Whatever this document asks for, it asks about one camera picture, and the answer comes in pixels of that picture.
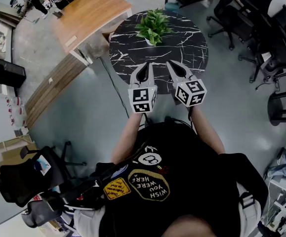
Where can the black box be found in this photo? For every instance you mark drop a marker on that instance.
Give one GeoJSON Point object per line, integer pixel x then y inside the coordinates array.
{"type": "Point", "coordinates": [7, 73]}

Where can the black mesh office chair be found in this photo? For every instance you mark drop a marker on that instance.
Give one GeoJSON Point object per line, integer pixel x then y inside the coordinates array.
{"type": "Point", "coordinates": [26, 179]}

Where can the white shelf unit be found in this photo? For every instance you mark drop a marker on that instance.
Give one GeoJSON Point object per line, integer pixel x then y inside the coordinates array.
{"type": "Point", "coordinates": [284, 201]}

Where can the curved wooden desk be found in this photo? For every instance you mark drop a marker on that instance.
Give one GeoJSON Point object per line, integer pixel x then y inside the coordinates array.
{"type": "Point", "coordinates": [93, 11]}

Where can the flat cardboard boxes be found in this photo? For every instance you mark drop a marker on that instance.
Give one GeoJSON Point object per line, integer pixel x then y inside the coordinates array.
{"type": "Point", "coordinates": [9, 154]}

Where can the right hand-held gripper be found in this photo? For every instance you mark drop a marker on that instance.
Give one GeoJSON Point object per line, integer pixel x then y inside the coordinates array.
{"type": "Point", "coordinates": [191, 91]}

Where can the pack of water bottles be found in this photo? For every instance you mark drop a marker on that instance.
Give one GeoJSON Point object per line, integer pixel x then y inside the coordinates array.
{"type": "Point", "coordinates": [16, 112]}

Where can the person's right forearm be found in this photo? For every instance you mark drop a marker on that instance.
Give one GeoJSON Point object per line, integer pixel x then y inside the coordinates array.
{"type": "Point", "coordinates": [208, 132]}

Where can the round black marble table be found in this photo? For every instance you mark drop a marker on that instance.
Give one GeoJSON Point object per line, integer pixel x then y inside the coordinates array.
{"type": "Point", "coordinates": [137, 51]}

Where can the person's left forearm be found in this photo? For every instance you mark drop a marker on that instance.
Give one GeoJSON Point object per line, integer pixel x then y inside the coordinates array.
{"type": "Point", "coordinates": [126, 139]}

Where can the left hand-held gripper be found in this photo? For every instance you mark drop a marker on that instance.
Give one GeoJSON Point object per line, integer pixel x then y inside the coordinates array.
{"type": "Point", "coordinates": [142, 99]}

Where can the person's black printed t-shirt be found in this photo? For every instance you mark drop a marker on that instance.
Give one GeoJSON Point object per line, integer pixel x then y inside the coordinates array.
{"type": "Point", "coordinates": [187, 171]}

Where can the black round stool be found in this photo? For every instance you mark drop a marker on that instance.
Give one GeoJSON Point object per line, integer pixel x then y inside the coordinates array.
{"type": "Point", "coordinates": [276, 107]}

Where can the grey chair headrest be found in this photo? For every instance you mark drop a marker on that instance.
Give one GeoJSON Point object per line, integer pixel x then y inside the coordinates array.
{"type": "Point", "coordinates": [40, 212]}

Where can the small pale wooden block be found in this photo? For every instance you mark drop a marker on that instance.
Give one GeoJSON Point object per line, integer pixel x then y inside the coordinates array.
{"type": "Point", "coordinates": [71, 41]}

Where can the green potted plant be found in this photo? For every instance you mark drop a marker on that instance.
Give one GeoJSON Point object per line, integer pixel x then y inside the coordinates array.
{"type": "Point", "coordinates": [153, 27]}

